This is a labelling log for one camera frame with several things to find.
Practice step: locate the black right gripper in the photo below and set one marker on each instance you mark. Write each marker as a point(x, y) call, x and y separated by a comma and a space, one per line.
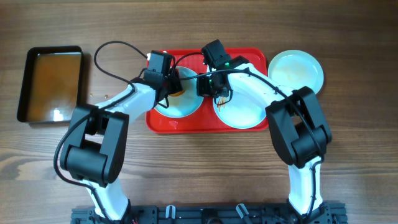
point(202, 90)

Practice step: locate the white plate top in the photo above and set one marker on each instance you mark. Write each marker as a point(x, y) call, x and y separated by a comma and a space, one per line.
point(183, 103)

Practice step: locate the white plate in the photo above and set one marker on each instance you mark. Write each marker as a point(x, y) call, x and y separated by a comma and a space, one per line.
point(239, 112)
point(183, 103)
point(295, 69)

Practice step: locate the orange green sponge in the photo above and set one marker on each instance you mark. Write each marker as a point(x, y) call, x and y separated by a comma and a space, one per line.
point(178, 91)

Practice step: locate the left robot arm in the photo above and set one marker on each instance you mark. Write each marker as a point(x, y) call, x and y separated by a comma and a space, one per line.
point(91, 153)

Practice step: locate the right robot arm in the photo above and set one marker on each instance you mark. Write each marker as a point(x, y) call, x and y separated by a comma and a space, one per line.
point(297, 125)

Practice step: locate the red plastic tray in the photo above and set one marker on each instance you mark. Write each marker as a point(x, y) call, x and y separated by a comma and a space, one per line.
point(204, 119)

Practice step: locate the black water basin tray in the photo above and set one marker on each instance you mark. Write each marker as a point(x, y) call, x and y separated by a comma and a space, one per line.
point(51, 85)

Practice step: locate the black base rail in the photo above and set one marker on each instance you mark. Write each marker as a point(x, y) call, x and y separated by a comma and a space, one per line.
point(241, 213)

